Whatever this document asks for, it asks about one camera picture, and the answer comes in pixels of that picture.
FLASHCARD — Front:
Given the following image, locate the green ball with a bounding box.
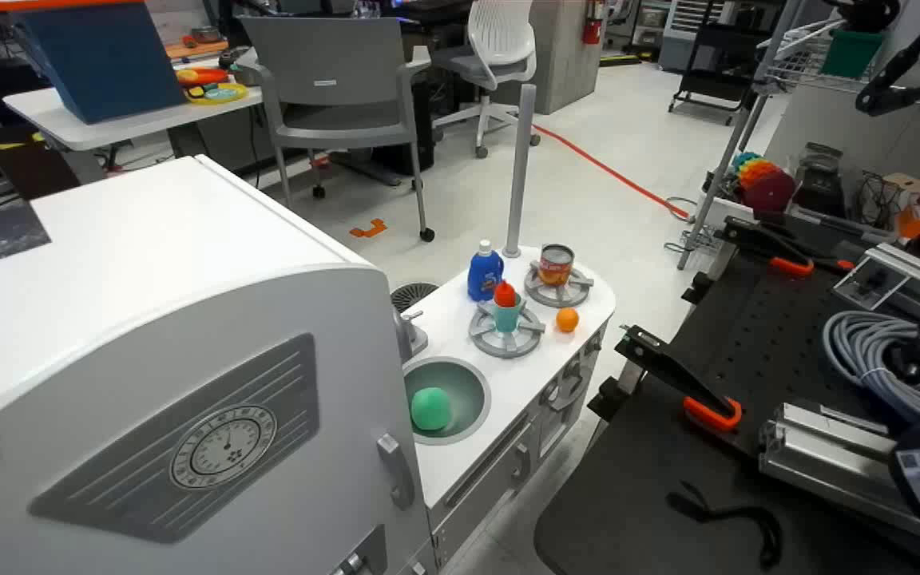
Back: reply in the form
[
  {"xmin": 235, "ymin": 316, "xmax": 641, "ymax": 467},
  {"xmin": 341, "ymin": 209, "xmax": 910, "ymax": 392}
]
[{"xmin": 407, "ymin": 383, "xmax": 455, "ymax": 438}]

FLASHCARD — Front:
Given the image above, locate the grey toy stove burner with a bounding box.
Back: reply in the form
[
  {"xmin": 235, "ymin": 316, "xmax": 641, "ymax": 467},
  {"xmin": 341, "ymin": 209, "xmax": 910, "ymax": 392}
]
[
  {"xmin": 522, "ymin": 258, "xmax": 597, "ymax": 310},
  {"xmin": 467, "ymin": 299, "xmax": 549, "ymax": 361}
]

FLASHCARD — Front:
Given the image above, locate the black round stool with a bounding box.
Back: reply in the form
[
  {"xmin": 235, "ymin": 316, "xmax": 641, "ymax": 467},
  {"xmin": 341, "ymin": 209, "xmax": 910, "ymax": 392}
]
[{"xmin": 386, "ymin": 282, "xmax": 439, "ymax": 316}]

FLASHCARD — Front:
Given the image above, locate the teal toy cup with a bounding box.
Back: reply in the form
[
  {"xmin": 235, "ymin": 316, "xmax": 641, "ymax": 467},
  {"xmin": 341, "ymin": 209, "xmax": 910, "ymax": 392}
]
[{"xmin": 488, "ymin": 298, "xmax": 526, "ymax": 335}]

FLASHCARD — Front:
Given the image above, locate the black perforated breadboard table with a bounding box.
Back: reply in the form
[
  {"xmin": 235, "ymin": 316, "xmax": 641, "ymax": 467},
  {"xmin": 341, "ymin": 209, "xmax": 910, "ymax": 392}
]
[{"xmin": 531, "ymin": 245, "xmax": 920, "ymax": 575}]

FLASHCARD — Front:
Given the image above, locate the grey office chair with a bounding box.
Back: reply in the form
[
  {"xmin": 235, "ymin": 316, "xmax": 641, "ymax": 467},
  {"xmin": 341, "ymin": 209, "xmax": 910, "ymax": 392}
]
[{"xmin": 238, "ymin": 13, "xmax": 438, "ymax": 245}]

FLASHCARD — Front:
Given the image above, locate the black rolling cart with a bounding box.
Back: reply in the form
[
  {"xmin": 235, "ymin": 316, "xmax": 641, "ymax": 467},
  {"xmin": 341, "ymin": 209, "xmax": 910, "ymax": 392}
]
[{"xmin": 665, "ymin": 0, "xmax": 772, "ymax": 118}]

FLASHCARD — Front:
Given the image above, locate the colourful toys pile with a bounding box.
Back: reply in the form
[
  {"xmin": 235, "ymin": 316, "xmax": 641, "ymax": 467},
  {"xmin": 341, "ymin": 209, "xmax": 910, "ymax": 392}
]
[{"xmin": 173, "ymin": 64, "xmax": 253, "ymax": 105}]

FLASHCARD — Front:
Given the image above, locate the white office chair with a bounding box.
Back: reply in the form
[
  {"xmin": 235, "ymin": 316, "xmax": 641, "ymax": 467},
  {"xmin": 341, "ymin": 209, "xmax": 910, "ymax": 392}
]
[{"xmin": 432, "ymin": 0, "xmax": 542, "ymax": 162}]

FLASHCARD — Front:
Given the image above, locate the black hex key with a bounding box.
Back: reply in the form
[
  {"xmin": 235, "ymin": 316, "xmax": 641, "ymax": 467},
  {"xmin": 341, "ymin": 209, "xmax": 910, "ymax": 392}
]
[{"xmin": 665, "ymin": 478, "xmax": 786, "ymax": 573}]

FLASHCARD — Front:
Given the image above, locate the black clamp orange handle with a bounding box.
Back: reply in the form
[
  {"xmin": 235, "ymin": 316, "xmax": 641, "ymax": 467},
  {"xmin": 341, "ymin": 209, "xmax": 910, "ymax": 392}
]
[
  {"xmin": 614, "ymin": 322, "xmax": 747, "ymax": 438},
  {"xmin": 713, "ymin": 215, "xmax": 855, "ymax": 282}
]

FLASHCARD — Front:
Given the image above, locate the silver can orange label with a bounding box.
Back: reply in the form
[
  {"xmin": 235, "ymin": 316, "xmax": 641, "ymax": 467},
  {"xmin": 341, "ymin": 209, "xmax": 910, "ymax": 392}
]
[{"xmin": 537, "ymin": 243, "xmax": 578, "ymax": 290}]

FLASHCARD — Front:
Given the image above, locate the white table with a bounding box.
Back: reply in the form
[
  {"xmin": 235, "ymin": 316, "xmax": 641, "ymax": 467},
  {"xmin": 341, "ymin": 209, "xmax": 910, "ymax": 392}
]
[{"xmin": 0, "ymin": 81, "xmax": 268, "ymax": 157}]

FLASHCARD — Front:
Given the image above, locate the blue box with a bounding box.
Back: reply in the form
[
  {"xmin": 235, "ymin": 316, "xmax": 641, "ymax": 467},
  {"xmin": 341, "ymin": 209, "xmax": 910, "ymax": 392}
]
[{"xmin": 13, "ymin": 0, "xmax": 187, "ymax": 127}]

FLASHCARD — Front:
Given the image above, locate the glass jar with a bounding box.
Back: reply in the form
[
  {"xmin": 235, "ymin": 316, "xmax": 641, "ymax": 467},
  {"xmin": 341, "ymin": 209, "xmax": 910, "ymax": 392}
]
[{"xmin": 793, "ymin": 141, "xmax": 850, "ymax": 220}]

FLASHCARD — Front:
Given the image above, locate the red fire extinguisher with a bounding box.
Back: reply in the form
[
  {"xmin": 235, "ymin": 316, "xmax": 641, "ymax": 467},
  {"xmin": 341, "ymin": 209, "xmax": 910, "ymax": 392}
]
[{"xmin": 578, "ymin": 0, "xmax": 608, "ymax": 48}]

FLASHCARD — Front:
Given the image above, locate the green bin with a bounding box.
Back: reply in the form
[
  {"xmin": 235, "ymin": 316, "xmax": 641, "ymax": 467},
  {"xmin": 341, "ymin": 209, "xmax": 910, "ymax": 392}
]
[{"xmin": 822, "ymin": 24, "xmax": 888, "ymax": 82}]

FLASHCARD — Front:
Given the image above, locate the blue toy bottle white cap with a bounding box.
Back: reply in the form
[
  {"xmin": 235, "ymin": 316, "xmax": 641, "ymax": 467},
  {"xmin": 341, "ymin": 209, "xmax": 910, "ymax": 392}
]
[{"xmin": 463, "ymin": 236, "xmax": 508, "ymax": 305}]

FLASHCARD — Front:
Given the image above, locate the rainbow coloured plush toy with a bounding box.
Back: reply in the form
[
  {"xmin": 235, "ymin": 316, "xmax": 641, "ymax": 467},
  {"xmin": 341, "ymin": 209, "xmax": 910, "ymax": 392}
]
[{"xmin": 732, "ymin": 149, "xmax": 802, "ymax": 224}]

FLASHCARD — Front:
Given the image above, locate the white toy kitchen unit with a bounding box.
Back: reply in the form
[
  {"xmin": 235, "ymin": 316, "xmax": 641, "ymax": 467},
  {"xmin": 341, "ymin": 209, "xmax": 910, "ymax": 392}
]
[{"xmin": 0, "ymin": 153, "xmax": 619, "ymax": 575}]

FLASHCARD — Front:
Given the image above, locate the red floor cable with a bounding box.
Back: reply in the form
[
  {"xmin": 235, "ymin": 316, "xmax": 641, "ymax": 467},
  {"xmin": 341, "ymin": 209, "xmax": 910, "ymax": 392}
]
[{"xmin": 531, "ymin": 122, "xmax": 693, "ymax": 224}]

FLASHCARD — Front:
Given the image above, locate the aluminium extrusion rail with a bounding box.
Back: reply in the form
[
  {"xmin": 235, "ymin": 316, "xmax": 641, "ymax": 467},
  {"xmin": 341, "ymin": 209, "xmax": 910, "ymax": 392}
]
[{"xmin": 752, "ymin": 395, "xmax": 920, "ymax": 558}]

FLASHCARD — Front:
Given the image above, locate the metal tripod stand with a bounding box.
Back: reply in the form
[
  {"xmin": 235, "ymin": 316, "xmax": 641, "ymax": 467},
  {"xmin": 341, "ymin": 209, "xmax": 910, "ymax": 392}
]
[{"xmin": 662, "ymin": 0, "xmax": 809, "ymax": 275}]

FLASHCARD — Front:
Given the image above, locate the grey round toy sink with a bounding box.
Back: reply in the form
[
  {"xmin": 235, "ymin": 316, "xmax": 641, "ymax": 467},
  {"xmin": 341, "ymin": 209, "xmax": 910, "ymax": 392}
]
[{"xmin": 402, "ymin": 356, "xmax": 495, "ymax": 447}]

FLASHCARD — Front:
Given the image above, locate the grey coiled cable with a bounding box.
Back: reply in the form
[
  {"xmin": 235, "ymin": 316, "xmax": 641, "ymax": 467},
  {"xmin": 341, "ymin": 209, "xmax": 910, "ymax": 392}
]
[{"xmin": 822, "ymin": 308, "xmax": 920, "ymax": 425}]

